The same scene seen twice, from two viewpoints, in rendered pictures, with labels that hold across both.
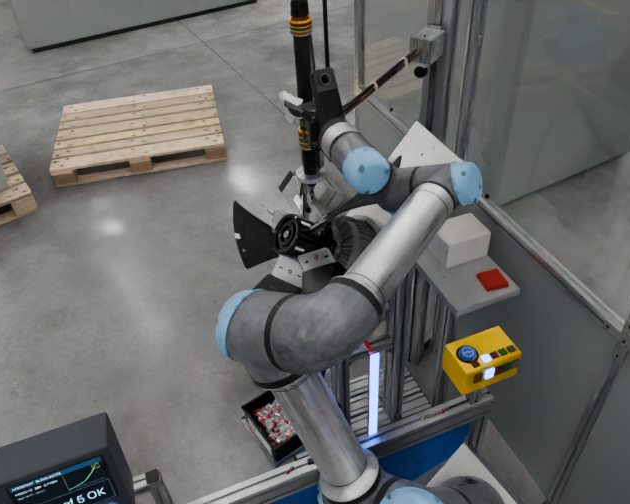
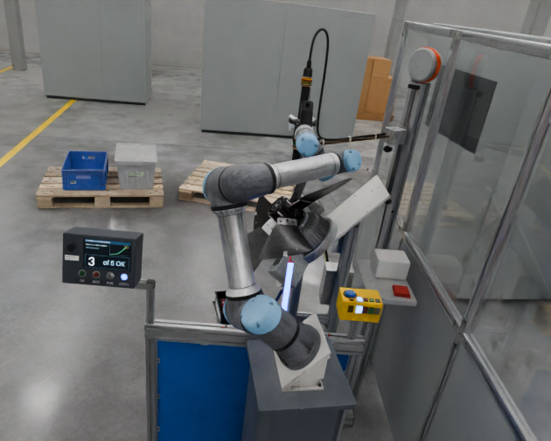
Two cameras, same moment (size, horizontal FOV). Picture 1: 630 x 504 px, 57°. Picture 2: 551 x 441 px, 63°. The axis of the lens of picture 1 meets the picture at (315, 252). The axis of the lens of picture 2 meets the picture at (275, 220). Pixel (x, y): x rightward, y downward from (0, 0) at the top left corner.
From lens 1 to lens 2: 0.77 m
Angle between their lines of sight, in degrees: 19
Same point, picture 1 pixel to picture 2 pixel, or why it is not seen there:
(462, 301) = not seen: hidden behind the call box
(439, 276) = (368, 279)
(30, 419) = (102, 305)
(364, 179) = (303, 145)
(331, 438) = (237, 255)
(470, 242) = (394, 263)
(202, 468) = not seen: hidden behind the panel
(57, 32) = (219, 124)
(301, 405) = (228, 227)
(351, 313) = (259, 172)
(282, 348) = (224, 178)
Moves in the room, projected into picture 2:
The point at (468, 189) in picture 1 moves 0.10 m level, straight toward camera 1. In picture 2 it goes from (350, 160) to (334, 166)
